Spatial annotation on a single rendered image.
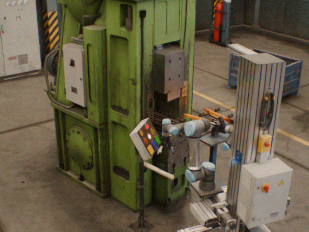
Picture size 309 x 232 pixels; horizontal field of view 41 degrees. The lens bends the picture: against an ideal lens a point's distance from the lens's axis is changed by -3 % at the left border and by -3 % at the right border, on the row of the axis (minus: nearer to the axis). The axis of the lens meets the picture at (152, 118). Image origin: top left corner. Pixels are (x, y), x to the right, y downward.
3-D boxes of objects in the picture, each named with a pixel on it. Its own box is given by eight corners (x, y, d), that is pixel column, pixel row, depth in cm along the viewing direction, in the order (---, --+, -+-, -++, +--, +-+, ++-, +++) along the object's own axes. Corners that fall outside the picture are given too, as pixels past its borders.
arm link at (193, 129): (206, 181, 360) (206, 120, 342) (191, 186, 353) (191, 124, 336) (198, 176, 370) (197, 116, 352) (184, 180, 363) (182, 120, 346)
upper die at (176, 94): (180, 96, 444) (180, 88, 441) (167, 101, 431) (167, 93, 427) (151, 86, 471) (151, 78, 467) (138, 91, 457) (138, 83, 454)
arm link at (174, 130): (182, 126, 378) (176, 121, 387) (171, 129, 373) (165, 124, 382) (182, 134, 382) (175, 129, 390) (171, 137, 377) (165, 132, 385)
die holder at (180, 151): (190, 160, 483) (191, 125, 465) (168, 173, 458) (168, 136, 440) (154, 144, 518) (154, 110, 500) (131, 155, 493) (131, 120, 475)
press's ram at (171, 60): (188, 84, 450) (190, 48, 433) (164, 94, 424) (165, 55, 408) (159, 76, 476) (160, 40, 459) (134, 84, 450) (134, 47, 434)
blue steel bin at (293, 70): (298, 95, 808) (304, 59, 778) (275, 105, 760) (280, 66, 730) (249, 79, 890) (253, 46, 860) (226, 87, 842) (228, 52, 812)
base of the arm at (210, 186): (218, 189, 368) (219, 179, 364) (203, 193, 363) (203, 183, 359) (210, 180, 381) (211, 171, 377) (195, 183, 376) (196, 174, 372)
